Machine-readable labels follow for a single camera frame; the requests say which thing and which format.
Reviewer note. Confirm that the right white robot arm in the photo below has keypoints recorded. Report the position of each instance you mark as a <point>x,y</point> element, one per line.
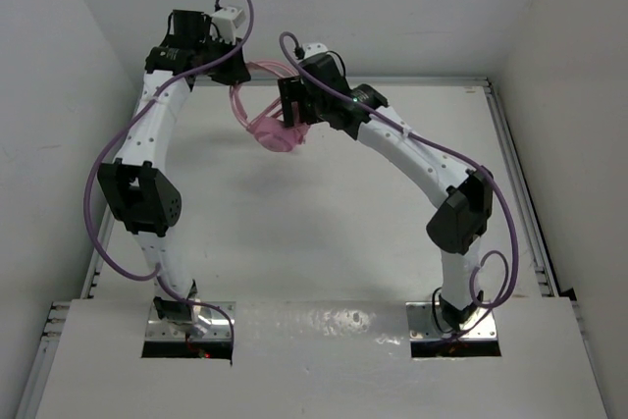
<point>463,198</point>

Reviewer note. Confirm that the metal base plate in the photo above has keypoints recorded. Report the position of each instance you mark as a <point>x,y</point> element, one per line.
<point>426,323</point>
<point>205,325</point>

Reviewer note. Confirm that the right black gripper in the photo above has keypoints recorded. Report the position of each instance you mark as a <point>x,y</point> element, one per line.
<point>292,89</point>

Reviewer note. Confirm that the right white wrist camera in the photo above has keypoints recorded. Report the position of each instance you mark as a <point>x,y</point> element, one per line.
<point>306,51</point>

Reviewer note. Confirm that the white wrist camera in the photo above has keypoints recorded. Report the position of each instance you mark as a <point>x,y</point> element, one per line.
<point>306,51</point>
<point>225,22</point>

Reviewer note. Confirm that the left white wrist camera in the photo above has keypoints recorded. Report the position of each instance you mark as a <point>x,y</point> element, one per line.
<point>225,22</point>

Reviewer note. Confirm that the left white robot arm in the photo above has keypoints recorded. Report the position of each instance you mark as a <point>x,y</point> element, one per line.
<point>135,184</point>

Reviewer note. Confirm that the aluminium table frame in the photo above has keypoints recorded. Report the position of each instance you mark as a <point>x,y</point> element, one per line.
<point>333,223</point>

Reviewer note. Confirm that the white front cover board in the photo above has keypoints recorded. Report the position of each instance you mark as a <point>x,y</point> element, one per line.
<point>317,360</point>

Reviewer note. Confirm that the pink headphones with cable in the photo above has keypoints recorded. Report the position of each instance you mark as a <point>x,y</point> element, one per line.
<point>268,128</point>

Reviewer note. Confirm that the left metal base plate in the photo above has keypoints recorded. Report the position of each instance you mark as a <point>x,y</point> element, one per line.
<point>205,325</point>

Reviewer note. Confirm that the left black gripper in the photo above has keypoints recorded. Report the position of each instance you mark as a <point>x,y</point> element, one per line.
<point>235,71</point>

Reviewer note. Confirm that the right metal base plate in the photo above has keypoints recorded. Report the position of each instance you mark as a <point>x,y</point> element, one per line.
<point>426,323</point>

